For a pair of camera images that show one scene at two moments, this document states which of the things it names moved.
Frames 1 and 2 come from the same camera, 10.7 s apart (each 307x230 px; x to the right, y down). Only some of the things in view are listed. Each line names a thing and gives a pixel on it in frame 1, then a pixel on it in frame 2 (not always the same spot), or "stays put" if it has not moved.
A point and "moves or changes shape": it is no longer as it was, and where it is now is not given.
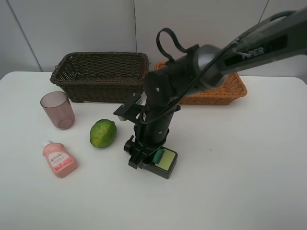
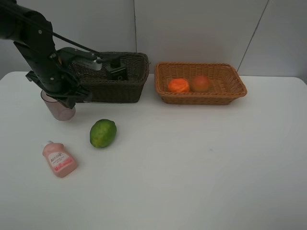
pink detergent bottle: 62,162 stays put
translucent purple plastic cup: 57,105 moves or changes shape
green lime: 103,133 stays put
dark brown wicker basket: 101,77 stays put
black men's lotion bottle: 165,164 -> 116,70
